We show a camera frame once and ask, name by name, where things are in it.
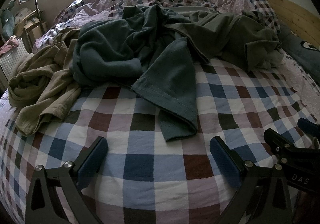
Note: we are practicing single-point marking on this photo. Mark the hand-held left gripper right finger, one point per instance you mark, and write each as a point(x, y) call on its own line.
point(225, 164)

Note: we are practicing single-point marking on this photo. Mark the wooden headboard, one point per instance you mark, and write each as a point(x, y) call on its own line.
point(292, 11)

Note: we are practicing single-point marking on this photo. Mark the white basket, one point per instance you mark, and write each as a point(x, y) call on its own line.
point(12, 61)

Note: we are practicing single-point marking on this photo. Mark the teal shirt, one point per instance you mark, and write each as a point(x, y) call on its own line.
point(112, 51)

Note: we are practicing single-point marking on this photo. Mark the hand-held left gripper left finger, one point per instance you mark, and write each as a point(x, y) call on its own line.
point(92, 161)

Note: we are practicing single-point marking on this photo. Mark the small white cloth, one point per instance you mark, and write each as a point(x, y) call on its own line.
point(273, 59)

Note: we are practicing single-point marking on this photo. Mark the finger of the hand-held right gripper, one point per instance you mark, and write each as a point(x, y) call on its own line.
point(276, 139)
point(308, 126)

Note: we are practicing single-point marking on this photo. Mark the dark teal bundle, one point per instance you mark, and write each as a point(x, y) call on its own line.
point(7, 19)

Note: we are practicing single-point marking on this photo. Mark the cardboard box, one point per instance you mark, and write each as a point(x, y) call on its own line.
point(35, 31)

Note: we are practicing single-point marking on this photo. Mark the khaki garment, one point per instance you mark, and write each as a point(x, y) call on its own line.
point(45, 81)

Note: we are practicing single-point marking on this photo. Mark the olive green garment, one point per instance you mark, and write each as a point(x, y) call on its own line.
point(220, 29)

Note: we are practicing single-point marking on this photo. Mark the pink cloth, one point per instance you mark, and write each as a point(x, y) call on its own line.
point(10, 44)

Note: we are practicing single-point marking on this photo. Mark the checked bed sheet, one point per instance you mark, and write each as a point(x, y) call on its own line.
point(150, 164)

